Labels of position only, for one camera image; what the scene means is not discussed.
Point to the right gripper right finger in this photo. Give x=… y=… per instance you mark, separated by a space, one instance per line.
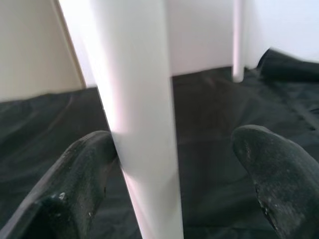
x=281 y=184

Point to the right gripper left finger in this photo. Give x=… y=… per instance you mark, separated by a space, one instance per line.
x=67 y=189

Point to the white plastic table leg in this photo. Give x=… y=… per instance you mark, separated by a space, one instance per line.
x=139 y=99
x=238 y=37

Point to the black cloth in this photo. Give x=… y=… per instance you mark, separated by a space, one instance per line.
x=224 y=112

